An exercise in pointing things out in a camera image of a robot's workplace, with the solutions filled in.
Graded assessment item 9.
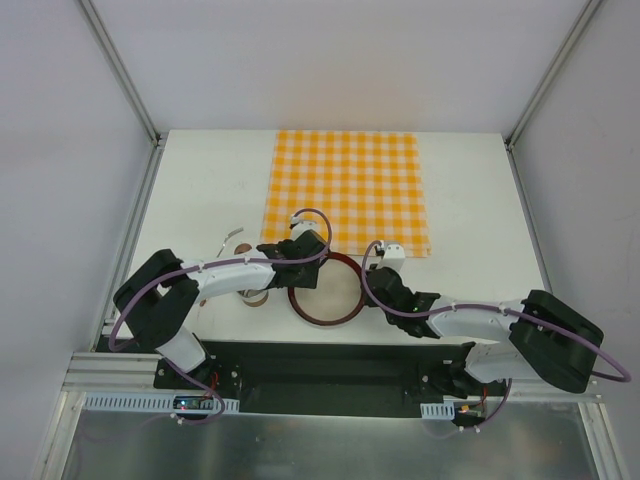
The red rimmed cream plate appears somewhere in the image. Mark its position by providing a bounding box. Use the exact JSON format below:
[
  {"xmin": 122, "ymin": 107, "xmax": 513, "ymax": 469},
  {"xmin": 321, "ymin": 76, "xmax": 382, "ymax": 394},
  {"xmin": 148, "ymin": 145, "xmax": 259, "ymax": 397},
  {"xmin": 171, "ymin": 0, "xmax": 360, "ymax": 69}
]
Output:
[{"xmin": 287, "ymin": 252, "xmax": 364, "ymax": 328}]

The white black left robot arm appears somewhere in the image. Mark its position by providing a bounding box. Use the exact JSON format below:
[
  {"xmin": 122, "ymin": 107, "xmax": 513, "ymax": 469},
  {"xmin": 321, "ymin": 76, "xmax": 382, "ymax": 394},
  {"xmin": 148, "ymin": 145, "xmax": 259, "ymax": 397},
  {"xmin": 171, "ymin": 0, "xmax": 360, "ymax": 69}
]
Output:
[{"xmin": 113, "ymin": 230, "xmax": 329, "ymax": 389}]

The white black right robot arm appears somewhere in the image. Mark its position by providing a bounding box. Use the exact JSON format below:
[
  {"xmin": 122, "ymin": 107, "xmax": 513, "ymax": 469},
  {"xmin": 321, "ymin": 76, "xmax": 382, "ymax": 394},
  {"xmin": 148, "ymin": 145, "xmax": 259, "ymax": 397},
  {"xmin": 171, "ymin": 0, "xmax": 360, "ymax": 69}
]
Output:
[{"xmin": 362, "ymin": 266, "xmax": 604, "ymax": 395}]

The metal cup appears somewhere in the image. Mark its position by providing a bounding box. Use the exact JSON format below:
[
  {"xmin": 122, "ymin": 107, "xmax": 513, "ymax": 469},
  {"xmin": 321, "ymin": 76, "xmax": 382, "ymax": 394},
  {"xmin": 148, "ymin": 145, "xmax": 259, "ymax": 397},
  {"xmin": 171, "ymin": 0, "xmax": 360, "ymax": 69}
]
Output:
[{"xmin": 238, "ymin": 289, "xmax": 269, "ymax": 307}]

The copper spoon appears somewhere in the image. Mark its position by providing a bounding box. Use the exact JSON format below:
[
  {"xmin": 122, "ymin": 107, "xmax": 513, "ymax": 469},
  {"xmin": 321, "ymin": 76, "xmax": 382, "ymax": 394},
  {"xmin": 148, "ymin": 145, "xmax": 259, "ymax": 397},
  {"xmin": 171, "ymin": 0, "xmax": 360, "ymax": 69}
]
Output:
[{"xmin": 234, "ymin": 243, "xmax": 252, "ymax": 255}]

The silver fork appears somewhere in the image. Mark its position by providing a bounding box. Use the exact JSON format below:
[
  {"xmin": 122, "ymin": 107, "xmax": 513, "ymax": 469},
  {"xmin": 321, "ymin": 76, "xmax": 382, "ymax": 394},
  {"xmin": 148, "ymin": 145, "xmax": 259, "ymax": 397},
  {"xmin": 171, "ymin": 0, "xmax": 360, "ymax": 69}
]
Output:
[{"xmin": 216, "ymin": 227, "xmax": 244, "ymax": 258}]

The yellow white checkered cloth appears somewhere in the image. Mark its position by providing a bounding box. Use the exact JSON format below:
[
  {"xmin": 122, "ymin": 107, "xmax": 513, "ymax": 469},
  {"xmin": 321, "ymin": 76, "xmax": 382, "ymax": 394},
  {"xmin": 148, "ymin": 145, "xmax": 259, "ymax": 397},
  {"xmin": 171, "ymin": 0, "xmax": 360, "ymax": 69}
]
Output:
[{"xmin": 261, "ymin": 130, "xmax": 431, "ymax": 258}]

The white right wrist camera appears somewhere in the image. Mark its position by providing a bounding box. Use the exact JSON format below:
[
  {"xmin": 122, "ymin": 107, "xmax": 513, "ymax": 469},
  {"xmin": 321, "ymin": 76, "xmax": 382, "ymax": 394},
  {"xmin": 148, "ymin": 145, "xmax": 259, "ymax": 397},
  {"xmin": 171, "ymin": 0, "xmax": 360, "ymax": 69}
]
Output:
[{"xmin": 375, "ymin": 241, "xmax": 406, "ymax": 273}]

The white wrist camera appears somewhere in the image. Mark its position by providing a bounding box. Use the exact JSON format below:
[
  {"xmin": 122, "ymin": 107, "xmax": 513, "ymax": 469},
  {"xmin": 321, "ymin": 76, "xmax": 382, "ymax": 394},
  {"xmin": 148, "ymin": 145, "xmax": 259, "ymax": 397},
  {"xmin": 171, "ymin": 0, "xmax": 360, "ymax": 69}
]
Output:
[
  {"xmin": 375, "ymin": 241, "xmax": 406, "ymax": 273},
  {"xmin": 289, "ymin": 215, "xmax": 319, "ymax": 240}
]

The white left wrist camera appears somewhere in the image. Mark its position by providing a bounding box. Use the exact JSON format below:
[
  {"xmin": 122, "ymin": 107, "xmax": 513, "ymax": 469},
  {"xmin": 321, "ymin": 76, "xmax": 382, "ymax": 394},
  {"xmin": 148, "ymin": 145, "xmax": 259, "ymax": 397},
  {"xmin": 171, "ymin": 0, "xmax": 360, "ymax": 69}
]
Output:
[{"xmin": 289, "ymin": 215, "xmax": 319, "ymax": 240}]

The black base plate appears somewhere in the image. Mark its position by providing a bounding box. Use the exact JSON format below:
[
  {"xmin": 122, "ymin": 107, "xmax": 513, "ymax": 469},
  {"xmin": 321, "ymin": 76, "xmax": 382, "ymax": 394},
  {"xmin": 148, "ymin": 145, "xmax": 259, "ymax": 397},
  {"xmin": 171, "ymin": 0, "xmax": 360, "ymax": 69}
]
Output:
[{"xmin": 94, "ymin": 337, "xmax": 511, "ymax": 419}]

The right white cable duct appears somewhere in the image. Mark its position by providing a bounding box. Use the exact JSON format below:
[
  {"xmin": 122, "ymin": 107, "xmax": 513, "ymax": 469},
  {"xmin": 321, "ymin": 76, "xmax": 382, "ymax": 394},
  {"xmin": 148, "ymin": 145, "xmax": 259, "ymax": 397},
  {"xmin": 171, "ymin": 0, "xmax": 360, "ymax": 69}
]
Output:
[{"xmin": 420, "ymin": 401, "xmax": 456, "ymax": 421}]

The white cable duct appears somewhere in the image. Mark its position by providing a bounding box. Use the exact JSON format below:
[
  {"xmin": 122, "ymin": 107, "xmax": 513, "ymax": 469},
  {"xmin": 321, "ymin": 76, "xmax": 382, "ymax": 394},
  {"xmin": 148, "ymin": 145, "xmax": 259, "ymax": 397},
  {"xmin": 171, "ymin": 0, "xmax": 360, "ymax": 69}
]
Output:
[
  {"xmin": 84, "ymin": 392, "xmax": 240, "ymax": 415},
  {"xmin": 420, "ymin": 401, "xmax": 456, "ymax": 421}
]

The aluminium right side rail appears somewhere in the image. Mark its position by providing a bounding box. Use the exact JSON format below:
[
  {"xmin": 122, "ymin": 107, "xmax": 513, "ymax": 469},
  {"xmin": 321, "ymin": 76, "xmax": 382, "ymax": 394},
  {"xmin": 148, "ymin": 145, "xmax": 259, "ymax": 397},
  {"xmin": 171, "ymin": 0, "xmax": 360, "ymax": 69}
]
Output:
[{"xmin": 505, "ymin": 143, "xmax": 553, "ymax": 292}]

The aluminium rail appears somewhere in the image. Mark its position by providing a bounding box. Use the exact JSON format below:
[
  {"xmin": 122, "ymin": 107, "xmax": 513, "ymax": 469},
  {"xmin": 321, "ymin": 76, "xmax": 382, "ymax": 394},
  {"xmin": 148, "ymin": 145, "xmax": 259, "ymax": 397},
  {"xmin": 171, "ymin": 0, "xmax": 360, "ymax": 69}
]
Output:
[
  {"xmin": 62, "ymin": 352, "xmax": 603, "ymax": 403},
  {"xmin": 89, "ymin": 132, "xmax": 168, "ymax": 352},
  {"xmin": 505, "ymin": 143, "xmax": 553, "ymax": 292}
]

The aluminium left side rail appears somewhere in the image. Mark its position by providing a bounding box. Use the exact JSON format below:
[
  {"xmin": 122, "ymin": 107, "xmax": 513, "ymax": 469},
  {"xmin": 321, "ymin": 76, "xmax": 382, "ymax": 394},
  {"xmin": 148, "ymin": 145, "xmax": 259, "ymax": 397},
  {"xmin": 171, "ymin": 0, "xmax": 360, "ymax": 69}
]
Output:
[{"xmin": 89, "ymin": 132, "xmax": 168, "ymax": 352}]

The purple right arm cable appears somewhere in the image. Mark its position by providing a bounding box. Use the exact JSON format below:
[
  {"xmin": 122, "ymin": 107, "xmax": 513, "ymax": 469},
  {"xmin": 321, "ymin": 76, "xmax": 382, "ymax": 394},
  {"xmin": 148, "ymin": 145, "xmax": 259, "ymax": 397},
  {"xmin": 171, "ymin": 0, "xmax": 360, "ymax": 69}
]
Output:
[{"xmin": 360, "ymin": 240, "xmax": 632, "ymax": 436}]

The aluminium front rail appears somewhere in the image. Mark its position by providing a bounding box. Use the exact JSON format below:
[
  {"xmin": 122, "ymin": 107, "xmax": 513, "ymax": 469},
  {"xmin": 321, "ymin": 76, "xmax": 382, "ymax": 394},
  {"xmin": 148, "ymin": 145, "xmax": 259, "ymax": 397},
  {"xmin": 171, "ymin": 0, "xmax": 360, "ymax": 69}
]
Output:
[{"xmin": 62, "ymin": 352, "xmax": 603, "ymax": 403}]

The left white cable duct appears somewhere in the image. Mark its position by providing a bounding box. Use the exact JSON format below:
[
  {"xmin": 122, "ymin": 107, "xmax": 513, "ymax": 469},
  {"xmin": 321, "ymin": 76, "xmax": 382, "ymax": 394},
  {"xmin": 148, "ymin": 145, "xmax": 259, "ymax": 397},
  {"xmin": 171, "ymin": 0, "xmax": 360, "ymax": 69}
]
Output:
[{"xmin": 84, "ymin": 392, "xmax": 240, "ymax": 415}]

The aluminium frame post left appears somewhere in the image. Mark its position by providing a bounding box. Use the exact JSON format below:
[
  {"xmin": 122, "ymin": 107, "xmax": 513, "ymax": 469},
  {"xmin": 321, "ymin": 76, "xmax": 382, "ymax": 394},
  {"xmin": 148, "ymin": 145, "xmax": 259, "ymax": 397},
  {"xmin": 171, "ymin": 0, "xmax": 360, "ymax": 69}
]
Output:
[{"xmin": 75, "ymin": 0, "xmax": 161, "ymax": 146}]

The aluminium frame post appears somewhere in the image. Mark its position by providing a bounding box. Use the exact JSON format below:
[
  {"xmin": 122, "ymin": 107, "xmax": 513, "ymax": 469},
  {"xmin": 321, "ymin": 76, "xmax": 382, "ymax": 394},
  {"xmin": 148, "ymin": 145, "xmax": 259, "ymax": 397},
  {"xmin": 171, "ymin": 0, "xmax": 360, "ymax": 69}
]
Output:
[
  {"xmin": 75, "ymin": 0, "xmax": 161, "ymax": 146},
  {"xmin": 504, "ymin": 0, "xmax": 606, "ymax": 152}
]

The aluminium frame post right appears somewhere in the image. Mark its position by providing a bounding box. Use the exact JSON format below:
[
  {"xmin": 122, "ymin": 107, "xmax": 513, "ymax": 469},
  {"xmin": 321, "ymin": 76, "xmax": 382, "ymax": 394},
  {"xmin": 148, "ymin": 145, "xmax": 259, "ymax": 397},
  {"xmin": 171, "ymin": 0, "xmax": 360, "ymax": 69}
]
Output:
[{"xmin": 504, "ymin": 0, "xmax": 606, "ymax": 152}]

